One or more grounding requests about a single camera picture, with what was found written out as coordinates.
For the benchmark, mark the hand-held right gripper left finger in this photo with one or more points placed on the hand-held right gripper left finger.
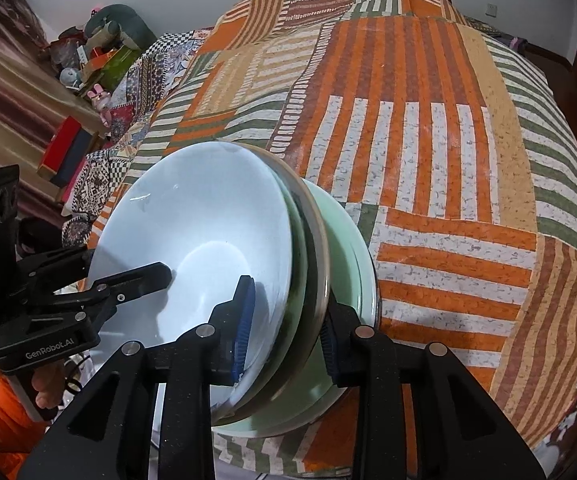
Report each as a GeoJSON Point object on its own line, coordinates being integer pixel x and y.
{"type": "Point", "coordinates": [242, 330]}

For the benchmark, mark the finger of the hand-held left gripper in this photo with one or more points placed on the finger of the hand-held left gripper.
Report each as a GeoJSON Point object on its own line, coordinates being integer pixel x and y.
{"type": "Point", "coordinates": [58, 265]}
{"type": "Point", "coordinates": [138, 285]}

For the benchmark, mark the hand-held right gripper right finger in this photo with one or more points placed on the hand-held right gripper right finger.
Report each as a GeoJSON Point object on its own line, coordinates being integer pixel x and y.
{"type": "Point", "coordinates": [328, 345]}

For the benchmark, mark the pink bowl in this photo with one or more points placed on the pink bowl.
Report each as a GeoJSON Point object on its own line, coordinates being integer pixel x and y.
{"type": "Point", "coordinates": [318, 260]}

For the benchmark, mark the green plate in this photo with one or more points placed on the green plate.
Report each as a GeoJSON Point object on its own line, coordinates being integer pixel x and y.
{"type": "Point", "coordinates": [353, 260]}

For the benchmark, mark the green bowl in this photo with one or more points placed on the green bowl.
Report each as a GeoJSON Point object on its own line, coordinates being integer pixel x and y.
{"type": "Point", "coordinates": [298, 260]}

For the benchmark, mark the white bowl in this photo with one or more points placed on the white bowl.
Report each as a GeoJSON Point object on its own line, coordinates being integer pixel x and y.
{"type": "Point", "coordinates": [178, 200]}

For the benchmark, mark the person's left hand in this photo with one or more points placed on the person's left hand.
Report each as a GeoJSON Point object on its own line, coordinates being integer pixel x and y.
{"type": "Point", "coordinates": [51, 385]}

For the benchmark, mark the pink bunny toy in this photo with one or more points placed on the pink bunny toy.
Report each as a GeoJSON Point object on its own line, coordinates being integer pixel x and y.
{"type": "Point", "coordinates": [99, 97]}

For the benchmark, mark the checked patterned quilt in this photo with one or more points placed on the checked patterned quilt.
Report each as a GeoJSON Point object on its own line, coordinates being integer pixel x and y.
{"type": "Point", "coordinates": [143, 85]}

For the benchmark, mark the striped patchwork blanket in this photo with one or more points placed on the striped patchwork blanket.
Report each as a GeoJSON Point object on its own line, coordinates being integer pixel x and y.
{"type": "Point", "coordinates": [418, 160]}

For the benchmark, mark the orange cardboard box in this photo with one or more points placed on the orange cardboard box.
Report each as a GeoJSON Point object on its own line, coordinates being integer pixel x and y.
{"type": "Point", "coordinates": [102, 60]}

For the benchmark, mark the grey backpack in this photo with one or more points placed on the grey backpack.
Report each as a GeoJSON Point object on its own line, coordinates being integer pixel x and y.
{"type": "Point", "coordinates": [483, 25]}

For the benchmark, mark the white wall socket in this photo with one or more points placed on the white wall socket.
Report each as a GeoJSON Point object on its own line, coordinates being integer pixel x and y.
{"type": "Point", "coordinates": [492, 8]}

